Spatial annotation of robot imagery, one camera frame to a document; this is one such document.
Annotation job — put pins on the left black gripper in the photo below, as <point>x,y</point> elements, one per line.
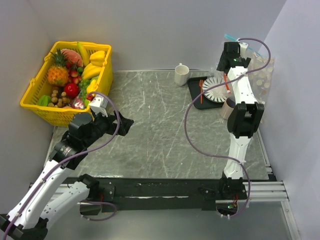
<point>110,120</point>

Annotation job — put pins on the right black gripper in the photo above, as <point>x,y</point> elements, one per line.
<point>219,68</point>

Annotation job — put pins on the polka dot zip bag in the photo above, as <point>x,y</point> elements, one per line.
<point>261,80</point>

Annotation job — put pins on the toy pineapple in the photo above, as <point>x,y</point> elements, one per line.
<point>58,74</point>

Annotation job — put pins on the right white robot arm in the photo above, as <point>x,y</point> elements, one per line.
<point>244,119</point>

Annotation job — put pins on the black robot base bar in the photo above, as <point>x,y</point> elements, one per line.
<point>130,194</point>

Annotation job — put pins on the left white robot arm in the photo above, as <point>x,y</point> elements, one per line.
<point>32,217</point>

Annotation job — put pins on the clear zip bag orange seal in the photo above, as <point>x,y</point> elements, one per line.
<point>226,82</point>

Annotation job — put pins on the clear zip bag blue seal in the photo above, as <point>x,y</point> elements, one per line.
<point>227,38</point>

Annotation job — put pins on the striped white plate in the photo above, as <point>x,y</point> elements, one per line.
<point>218,94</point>

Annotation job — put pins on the beige paper cup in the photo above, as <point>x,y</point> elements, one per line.
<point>227,107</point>

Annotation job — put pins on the white ceramic mug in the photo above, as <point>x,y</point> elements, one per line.
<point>181,74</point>

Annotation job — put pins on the green toy apple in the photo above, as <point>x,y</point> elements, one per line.
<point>86,102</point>

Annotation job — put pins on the yellow toy lemon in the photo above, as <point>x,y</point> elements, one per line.
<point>92,86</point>

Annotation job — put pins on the green toy grapes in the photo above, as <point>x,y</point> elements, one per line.
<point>83,87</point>

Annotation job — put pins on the yellow toy banana bunch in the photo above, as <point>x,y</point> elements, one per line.
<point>91,71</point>

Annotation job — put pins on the red toy apple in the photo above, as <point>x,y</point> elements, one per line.
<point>71,90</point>

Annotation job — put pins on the brown toy longan bunch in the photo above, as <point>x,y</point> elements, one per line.
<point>59,100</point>

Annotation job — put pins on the yellow toy bell pepper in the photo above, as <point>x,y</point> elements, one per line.
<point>98,58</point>

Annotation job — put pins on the red toy strawberries bunch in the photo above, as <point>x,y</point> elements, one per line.
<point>74,72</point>

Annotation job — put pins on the green toy starfruit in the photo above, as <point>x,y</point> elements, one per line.
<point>44,101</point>

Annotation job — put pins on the toy watermelon slice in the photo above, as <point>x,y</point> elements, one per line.
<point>73,57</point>

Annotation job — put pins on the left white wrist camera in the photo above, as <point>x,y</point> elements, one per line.
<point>98,105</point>

